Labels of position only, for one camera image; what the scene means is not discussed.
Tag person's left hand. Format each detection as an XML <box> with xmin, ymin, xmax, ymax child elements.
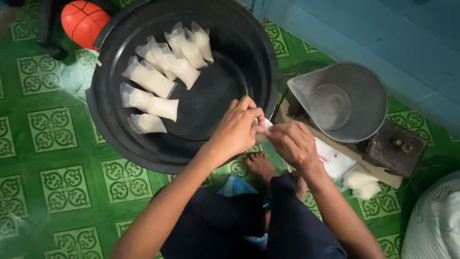
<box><xmin>206</xmin><ymin>95</ymin><xmax>266</xmax><ymax>165</ymax></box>

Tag person's right hand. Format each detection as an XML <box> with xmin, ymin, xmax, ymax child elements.
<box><xmin>264</xmin><ymin>121</ymin><xmax>323</xmax><ymax>174</ymax></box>

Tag small clear pouch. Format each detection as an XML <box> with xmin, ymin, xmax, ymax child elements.
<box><xmin>253</xmin><ymin>118</ymin><xmax>274</xmax><ymax>144</ymax></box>

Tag large black round basin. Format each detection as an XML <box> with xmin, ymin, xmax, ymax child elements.
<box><xmin>86</xmin><ymin>0</ymin><xmax>280</xmax><ymax>175</ymax></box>

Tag person's left foot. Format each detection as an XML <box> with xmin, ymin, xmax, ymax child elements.
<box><xmin>244</xmin><ymin>151</ymin><xmax>279</xmax><ymax>185</ymax></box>

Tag person's foot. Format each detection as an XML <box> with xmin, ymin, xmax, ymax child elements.
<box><xmin>289</xmin><ymin>171</ymin><xmax>308</xmax><ymax>201</ymax></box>
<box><xmin>244</xmin><ymin>151</ymin><xmax>279</xmax><ymax>185</ymax></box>

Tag person's right foot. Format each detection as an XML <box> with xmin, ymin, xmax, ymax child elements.
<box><xmin>289</xmin><ymin>171</ymin><xmax>308</xmax><ymax>201</ymax></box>

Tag white bag with red print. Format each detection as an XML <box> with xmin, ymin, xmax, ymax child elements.
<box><xmin>314</xmin><ymin>137</ymin><xmax>357</xmax><ymax>182</ymax></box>

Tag blue plastic item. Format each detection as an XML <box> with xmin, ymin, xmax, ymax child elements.
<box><xmin>217</xmin><ymin>174</ymin><xmax>271</xmax><ymax>249</ymax></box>

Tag grey metal scale pan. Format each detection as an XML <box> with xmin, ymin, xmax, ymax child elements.
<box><xmin>287</xmin><ymin>62</ymin><xmax>389</xmax><ymax>144</ymax></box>

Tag white filled plastic bag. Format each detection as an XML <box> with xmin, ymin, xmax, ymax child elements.
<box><xmin>351</xmin><ymin>182</ymin><xmax>382</xmax><ymax>201</ymax></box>
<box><xmin>342</xmin><ymin>163</ymin><xmax>380</xmax><ymax>190</ymax></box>

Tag row of white filled packets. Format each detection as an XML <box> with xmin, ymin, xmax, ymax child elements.
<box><xmin>120</xmin><ymin>21</ymin><xmax>215</xmax><ymax>135</ymax></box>

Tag person's dark trousers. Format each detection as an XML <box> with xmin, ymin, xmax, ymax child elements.
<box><xmin>154</xmin><ymin>174</ymin><xmax>348</xmax><ymax>259</ymax></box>

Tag brown cardboard piece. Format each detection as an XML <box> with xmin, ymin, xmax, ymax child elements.
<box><xmin>275</xmin><ymin>98</ymin><xmax>403</xmax><ymax>190</ymax></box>

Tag dark weighing scale base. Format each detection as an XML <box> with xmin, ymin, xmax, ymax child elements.
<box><xmin>287</xmin><ymin>90</ymin><xmax>430</xmax><ymax>179</ymax></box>

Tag large white woven sack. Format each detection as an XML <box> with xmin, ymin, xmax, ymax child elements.
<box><xmin>400</xmin><ymin>171</ymin><xmax>460</xmax><ymax>259</ymax></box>

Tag orange basketball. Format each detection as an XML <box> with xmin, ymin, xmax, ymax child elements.
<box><xmin>60</xmin><ymin>0</ymin><xmax>112</xmax><ymax>51</ymax></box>

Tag black furniture leg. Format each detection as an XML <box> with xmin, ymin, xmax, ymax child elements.
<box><xmin>36</xmin><ymin>0</ymin><xmax>69</xmax><ymax>61</ymax></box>

